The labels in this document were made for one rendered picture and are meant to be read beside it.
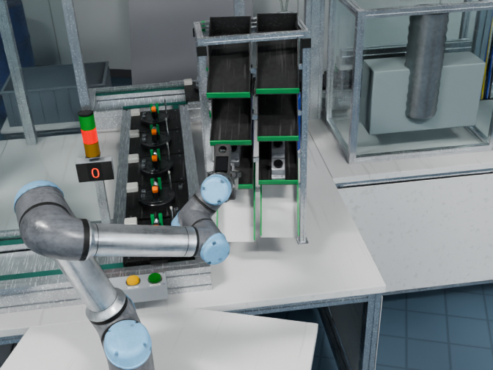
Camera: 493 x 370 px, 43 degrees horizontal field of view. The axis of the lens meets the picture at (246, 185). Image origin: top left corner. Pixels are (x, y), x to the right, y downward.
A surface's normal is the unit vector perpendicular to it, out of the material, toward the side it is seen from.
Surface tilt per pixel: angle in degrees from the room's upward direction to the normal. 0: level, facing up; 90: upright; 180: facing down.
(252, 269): 0
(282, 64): 25
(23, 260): 0
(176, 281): 90
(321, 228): 0
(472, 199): 90
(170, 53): 77
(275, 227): 45
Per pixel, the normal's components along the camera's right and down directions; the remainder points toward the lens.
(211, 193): -0.05, 0.10
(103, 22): -0.21, 0.51
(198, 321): -0.04, -0.86
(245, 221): -0.05, -0.24
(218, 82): -0.04, -0.56
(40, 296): 0.14, 0.51
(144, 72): -0.22, 0.31
